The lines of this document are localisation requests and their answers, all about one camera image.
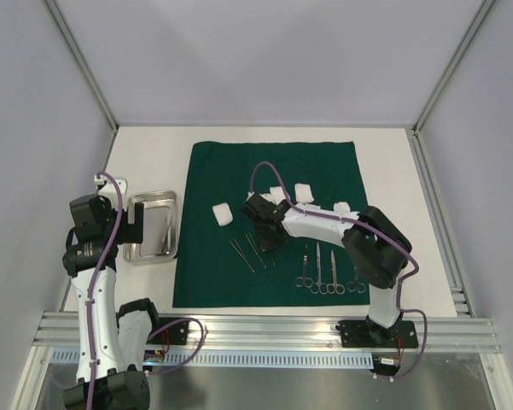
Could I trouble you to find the aluminium front rail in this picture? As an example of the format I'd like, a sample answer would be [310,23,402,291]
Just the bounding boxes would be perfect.
[32,312,501,354]

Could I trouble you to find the aluminium frame post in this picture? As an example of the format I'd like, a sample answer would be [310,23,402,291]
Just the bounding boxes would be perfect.
[411,0,498,133]
[41,0,120,130]

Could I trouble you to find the white gauze pad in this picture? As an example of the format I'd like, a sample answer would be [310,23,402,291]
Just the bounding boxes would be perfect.
[270,186,286,204]
[294,183,314,204]
[213,202,234,226]

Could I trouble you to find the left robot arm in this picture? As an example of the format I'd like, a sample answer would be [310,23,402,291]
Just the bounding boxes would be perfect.
[62,194,162,409]

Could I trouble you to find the right aluminium frame post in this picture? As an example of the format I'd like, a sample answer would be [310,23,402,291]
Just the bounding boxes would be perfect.
[411,0,498,133]

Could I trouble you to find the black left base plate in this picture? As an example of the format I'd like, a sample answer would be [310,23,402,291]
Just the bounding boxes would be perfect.
[148,322,189,347]

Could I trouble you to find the stainless steel instrument tray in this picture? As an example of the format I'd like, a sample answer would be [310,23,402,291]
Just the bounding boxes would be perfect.
[123,190,179,265]

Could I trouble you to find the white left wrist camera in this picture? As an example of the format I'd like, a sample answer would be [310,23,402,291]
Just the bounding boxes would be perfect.
[94,174,128,209]

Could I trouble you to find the white gauze pad far left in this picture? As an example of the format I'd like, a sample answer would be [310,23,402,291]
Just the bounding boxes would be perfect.
[213,202,234,226]

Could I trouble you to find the slotted white cable duct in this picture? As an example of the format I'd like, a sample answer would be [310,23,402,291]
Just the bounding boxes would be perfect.
[50,348,374,370]

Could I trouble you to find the dark green surgical drape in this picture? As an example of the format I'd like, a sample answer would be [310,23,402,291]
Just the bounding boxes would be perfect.
[172,142,370,308]

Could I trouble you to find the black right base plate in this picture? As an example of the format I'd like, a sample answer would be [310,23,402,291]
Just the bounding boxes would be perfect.
[335,319,419,349]

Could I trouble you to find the left aluminium frame post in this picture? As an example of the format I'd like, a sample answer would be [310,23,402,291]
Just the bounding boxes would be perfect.
[41,0,120,130]

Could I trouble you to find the steel scissors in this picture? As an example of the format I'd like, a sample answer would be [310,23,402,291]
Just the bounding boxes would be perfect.
[346,269,366,294]
[310,243,328,295]
[327,250,346,295]

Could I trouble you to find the clear suture packet right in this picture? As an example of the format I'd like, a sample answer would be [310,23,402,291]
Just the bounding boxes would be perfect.
[333,202,351,214]

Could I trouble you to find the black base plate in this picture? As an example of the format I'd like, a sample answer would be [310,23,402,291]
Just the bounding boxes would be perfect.
[148,322,189,347]
[335,319,419,349]

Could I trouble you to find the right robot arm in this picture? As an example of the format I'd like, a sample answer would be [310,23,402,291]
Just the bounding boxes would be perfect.
[242,194,412,346]

